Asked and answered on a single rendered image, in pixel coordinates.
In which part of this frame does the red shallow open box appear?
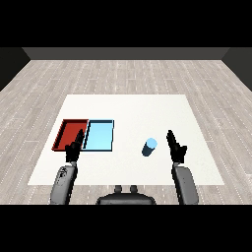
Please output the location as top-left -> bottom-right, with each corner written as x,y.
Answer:
51,118 -> 90,153

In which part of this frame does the dark grey robot body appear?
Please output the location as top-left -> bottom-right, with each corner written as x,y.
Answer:
95,185 -> 158,206

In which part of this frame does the small blue can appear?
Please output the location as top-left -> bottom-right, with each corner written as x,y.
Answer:
141,137 -> 158,158

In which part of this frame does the light blue shallow open box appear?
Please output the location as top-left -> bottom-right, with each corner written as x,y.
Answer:
81,119 -> 115,153

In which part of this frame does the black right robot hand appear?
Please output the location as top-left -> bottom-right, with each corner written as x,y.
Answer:
165,129 -> 188,164

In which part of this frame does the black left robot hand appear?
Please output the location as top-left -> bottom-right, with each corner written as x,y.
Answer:
64,128 -> 86,163

